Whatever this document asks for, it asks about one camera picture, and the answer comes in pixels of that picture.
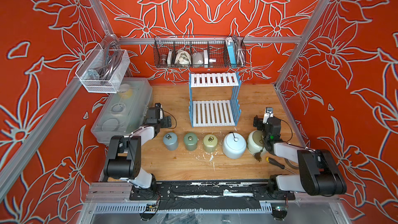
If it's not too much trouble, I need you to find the small blue tea canister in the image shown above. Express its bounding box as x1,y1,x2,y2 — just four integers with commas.
163,132,178,151

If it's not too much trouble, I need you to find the small green tea canister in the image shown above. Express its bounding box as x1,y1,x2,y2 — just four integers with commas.
183,132,198,151

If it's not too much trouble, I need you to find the small yellow-green tea canister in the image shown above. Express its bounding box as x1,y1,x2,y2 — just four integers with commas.
203,134,218,153

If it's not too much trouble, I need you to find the blue white slatted shelf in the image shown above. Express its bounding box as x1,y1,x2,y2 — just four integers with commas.
189,72,241,128

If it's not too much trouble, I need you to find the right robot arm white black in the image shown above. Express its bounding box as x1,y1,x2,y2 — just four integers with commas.
253,116,347,197

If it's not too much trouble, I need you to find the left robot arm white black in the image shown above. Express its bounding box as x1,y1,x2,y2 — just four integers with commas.
103,103,172,192

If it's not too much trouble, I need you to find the yellow black screwdriver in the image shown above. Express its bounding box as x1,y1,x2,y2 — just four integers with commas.
266,157,296,174

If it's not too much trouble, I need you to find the clear plastic storage box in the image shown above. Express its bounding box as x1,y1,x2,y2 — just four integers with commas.
91,77,153,146

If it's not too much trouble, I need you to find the tape roll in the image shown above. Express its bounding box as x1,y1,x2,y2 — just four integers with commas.
285,159,299,170

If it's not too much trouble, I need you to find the beige cloth in basket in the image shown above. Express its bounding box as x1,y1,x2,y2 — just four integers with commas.
174,49,192,66

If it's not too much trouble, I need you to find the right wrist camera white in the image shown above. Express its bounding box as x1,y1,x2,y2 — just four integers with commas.
262,107,274,123

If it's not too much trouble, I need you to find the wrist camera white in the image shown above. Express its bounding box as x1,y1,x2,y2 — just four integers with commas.
262,107,274,123
154,103,164,120

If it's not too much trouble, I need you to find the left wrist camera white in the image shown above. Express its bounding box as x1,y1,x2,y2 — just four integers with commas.
154,103,164,120

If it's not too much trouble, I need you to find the black wire wall basket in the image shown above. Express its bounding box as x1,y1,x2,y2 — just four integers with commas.
153,35,247,68

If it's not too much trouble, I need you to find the clear mesh wall basket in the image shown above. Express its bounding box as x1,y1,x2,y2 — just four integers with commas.
75,44,130,94

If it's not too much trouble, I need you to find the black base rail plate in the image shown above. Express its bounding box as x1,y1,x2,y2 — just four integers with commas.
129,179,295,212

